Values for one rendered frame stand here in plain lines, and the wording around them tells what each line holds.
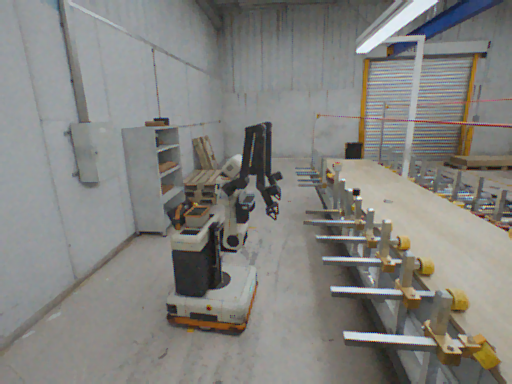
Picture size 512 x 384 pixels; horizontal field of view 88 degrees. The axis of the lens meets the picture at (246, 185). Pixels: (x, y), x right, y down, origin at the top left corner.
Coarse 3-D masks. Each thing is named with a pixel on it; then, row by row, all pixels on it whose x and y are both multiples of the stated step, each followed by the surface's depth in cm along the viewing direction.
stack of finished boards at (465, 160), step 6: (450, 156) 805; (456, 156) 791; (462, 156) 789; (468, 156) 786; (474, 156) 783; (480, 156) 780; (486, 156) 778; (492, 156) 775; (498, 156) 773; (504, 156) 770; (510, 156) 767; (456, 162) 782; (462, 162) 754; (468, 162) 735; (474, 162) 733; (480, 162) 732; (486, 162) 731; (492, 162) 729; (498, 162) 728; (504, 162) 726; (510, 162) 725
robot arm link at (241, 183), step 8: (248, 128) 171; (256, 128) 170; (264, 128) 169; (248, 136) 173; (248, 144) 175; (248, 152) 176; (248, 160) 178; (248, 168) 181; (240, 176) 179; (240, 184) 181
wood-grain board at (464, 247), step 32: (352, 160) 443; (384, 192) 265; (416, 192) 262; (416, 224) 189; (448, 224) 188; (480, 224) 186; (416, 256) 148; (448, 256) 147; (480, 256) 146; (480, 288) 120; (480, 320) 102
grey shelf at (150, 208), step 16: (128, 128) 355; (144, 128) 350; (160, 128) 371; (176, 128) 435; (128, 144) 358; (144, 144) 356; (176, 144) 428; (128, 160) 364; (144, 160) 361; (160, 160) 453; (176, 160) 449; (144, 176) 368; (160, 176) 371; (176, 176) 457; (144, 192) 374; (160, 192) 371; (176, 192) 429; (144, 208) 380; (160, 208) 377; (144, 224) 387; (160, 224) 384
